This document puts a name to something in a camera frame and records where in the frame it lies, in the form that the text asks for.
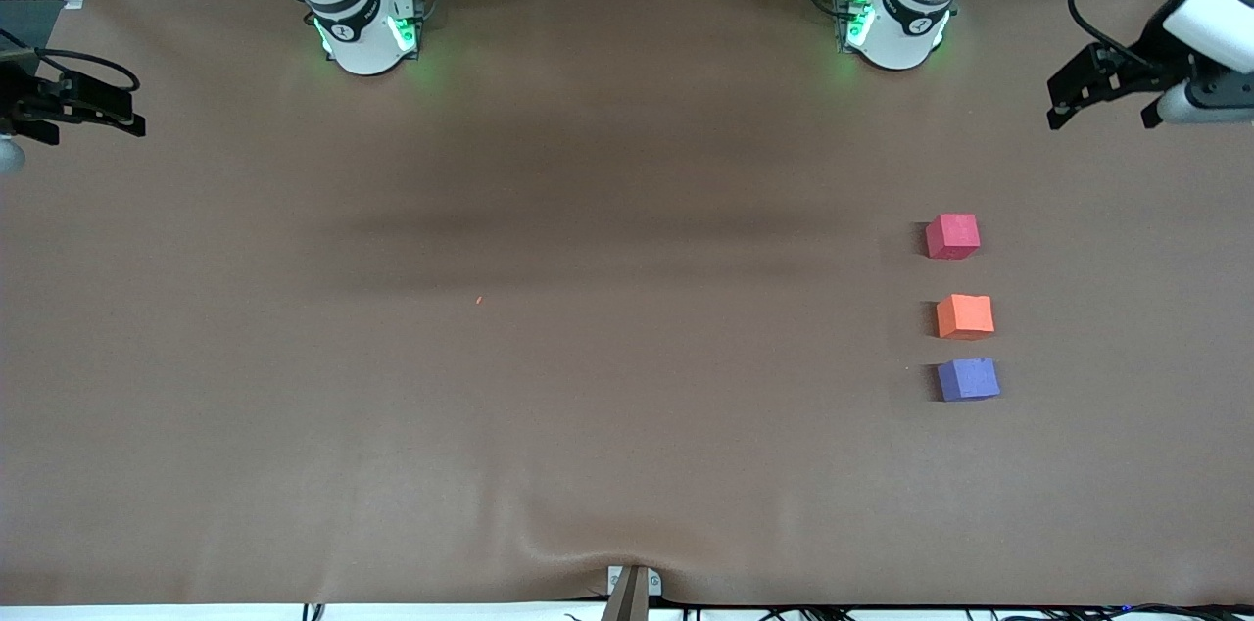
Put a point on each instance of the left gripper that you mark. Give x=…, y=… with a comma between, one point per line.
x=1152, y=50

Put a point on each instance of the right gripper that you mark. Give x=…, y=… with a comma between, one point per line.
x=22, y=96

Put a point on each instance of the orange foam block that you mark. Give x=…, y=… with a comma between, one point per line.
x=965, y=317

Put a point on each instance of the pink foam block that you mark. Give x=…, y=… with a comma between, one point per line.
x=952, y=236

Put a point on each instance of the purple foam block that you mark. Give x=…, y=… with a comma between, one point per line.
x=968, y=379

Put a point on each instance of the brown table cover mat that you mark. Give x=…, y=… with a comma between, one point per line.
x=627, y=425

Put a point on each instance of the metal mount bracket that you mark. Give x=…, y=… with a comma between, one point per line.
x=632, y=592

